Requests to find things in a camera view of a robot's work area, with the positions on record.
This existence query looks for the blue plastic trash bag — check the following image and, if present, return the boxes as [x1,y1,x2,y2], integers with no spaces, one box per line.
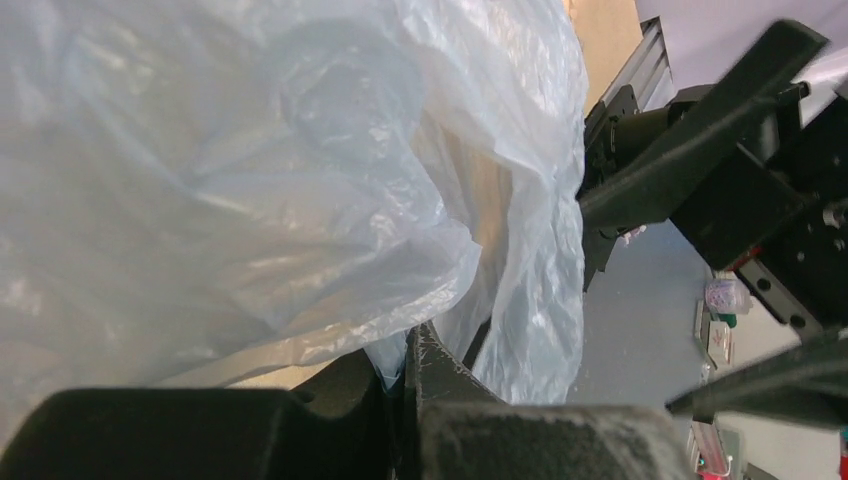
[1,1,587,438]

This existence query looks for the aluminium frame rail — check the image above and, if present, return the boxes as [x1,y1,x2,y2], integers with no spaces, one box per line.
[600,17,677,112]

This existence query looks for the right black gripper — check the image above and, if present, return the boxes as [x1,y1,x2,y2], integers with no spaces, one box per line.
[579,19,847,427]

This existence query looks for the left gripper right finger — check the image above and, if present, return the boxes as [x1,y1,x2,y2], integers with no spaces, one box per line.
[404,323,696,479]

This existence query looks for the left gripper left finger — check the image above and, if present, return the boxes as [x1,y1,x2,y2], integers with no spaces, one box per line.
[1,352,391,479]

